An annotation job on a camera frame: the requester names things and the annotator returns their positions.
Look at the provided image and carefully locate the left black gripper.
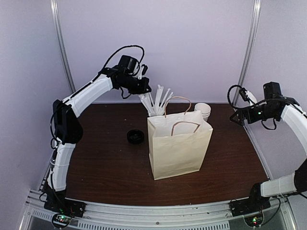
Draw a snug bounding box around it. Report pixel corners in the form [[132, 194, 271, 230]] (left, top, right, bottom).
[[119, 75, 152, 94]]

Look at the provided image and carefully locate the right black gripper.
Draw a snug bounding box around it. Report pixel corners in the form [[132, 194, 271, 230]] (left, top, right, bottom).
[[230, 103, 278, 126]]

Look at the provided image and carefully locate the stack of white paper cups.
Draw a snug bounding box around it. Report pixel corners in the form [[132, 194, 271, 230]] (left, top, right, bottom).
[[194, 103, 211, 121]]

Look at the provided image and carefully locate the stack of black cup lids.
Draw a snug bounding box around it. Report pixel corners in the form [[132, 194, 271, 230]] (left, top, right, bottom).
[[127, 129, 144, 144]]

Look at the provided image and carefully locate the brown paper bag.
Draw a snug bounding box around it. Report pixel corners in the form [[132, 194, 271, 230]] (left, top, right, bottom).
[[147, 108, 213, 180]]

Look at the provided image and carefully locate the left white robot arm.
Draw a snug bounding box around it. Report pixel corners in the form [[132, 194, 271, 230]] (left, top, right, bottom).
[[47, 55, 151, 193]]

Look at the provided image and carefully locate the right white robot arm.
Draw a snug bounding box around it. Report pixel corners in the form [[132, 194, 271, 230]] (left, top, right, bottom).
[[228, 81, 307, 212]]

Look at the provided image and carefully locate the bundle of wrapped white straws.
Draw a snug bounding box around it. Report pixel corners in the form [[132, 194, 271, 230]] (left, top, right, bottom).
[[139, 85, 174, 114]]

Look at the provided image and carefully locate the white cup holding straws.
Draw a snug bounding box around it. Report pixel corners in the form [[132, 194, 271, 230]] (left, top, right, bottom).
[[148, 112, 164, 117]]

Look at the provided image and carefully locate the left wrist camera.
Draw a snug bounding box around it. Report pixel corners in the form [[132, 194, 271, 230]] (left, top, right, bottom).
[[137, 64, 148, 80]]

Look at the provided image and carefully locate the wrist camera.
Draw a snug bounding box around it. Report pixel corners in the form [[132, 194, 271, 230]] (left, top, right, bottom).
[[137, 64, 148, 80], [239, 88, 257, 105]]

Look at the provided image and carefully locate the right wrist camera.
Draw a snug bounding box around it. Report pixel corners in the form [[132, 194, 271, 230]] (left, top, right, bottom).
[[239, 88, 257, 105]]

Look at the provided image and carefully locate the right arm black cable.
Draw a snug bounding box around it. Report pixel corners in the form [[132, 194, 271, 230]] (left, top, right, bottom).
[[226, 83, 248, 112]]

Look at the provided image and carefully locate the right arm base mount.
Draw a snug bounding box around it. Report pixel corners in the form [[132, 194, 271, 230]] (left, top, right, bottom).
[[229, 198, 271, 229]]

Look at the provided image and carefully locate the aluminium front rail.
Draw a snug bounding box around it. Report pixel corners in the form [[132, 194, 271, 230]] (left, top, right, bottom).
[[17, 198, 298, 230]]

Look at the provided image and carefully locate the right aluminium frame post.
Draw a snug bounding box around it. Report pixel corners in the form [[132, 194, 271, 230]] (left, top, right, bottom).
[[234, 0, 262, 104]]

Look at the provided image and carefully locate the aluminium frame post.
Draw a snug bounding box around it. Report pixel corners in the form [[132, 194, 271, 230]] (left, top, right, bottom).
[[234, 0, 262, 104], [50, 0, 76, 93]]

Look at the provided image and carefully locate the left aluminium frame post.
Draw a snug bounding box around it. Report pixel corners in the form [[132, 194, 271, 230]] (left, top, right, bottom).
[[50, 0, 76, 93]]

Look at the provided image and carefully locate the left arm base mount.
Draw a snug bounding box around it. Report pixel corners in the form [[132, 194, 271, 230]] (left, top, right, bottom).
[[44, 199, 86, 229]]

